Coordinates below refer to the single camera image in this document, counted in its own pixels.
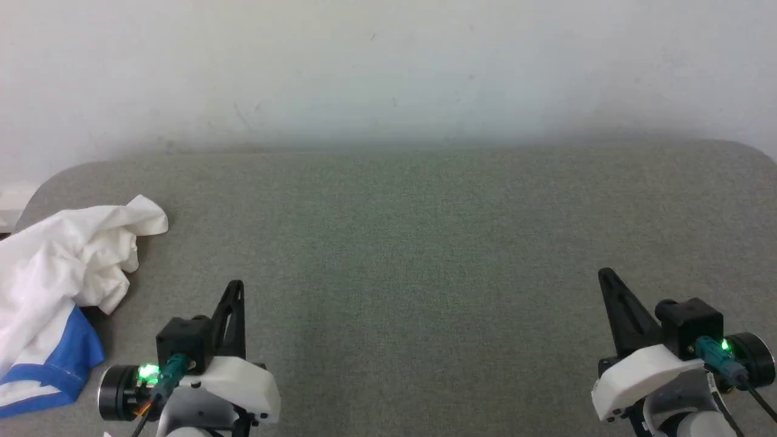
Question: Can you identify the right cable with teal connector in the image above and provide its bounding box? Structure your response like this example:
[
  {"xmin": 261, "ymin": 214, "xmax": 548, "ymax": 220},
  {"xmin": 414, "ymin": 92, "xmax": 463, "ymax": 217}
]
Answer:
[{"xmin": 695, "ymin": 336, "xmax": 777, "ymax": 424}]

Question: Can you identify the white box appliance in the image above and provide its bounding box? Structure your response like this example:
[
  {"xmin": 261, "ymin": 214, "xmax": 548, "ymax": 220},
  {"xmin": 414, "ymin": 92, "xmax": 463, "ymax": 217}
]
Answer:
[{"xmin": 0, "ymin": 182, "xmax": 38, "ymax": 234}]

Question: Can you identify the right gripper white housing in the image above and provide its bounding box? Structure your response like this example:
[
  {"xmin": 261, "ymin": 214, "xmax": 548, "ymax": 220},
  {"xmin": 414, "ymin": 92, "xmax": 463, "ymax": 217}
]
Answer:
[{"xmin": 591, "ymin": 268, "xmax": 776, "ymax": 423}]

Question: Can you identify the left cable with teal connector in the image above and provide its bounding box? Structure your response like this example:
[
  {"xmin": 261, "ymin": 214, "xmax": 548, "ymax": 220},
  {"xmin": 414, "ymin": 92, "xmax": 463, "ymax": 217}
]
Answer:
[{"xmin": 131, "ymin": 354, "xmax": 190, "ymax": 437}]

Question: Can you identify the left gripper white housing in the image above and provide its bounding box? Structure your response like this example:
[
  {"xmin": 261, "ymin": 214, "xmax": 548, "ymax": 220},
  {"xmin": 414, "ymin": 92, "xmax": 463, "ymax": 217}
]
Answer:
[{"xmin": 98, "ymin": 280, "xmax": 282, "ymax": 425}]

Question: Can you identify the white shirt with blue trim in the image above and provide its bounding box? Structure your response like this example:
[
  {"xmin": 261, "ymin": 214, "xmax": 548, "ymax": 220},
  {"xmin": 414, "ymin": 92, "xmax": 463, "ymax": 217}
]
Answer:
[{"xmin": 0, "ymin": 194, "xmax": 169, "ymax": 419}]

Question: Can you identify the cable with teal connector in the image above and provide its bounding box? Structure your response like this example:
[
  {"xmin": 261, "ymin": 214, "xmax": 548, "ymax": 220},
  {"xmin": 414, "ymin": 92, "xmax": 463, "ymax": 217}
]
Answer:
[
  {"xmin": 131, "ymin": 354, "xmax": 190, "ymax": 437},
  {"xmin": 695, "ymin": 336, "xmax": 777, "ymax": 424}
]

